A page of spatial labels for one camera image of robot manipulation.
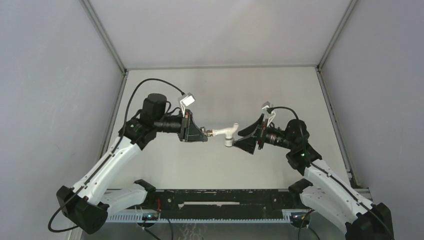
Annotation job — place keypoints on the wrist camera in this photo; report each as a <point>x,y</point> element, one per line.
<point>184,101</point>
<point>268,113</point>

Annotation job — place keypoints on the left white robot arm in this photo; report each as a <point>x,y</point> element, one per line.
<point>86,203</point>

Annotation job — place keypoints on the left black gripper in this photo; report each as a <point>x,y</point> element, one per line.
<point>191,132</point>

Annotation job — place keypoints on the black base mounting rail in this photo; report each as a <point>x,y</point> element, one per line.
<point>222,203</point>

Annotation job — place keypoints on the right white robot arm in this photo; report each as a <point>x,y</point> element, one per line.
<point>320,188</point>

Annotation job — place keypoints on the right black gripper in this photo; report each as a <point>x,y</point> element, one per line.
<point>251,129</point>

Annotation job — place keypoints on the white slotted cable duct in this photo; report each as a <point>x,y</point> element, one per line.
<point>151,217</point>

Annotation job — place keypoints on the metal tee pipe fitting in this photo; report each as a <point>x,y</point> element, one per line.
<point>207,132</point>

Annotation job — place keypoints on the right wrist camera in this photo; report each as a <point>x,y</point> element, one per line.
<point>268,113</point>

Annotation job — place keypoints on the white plastic water faucet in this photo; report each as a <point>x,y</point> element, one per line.
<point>228,133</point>

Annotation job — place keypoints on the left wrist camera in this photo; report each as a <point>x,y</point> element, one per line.
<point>184,101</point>

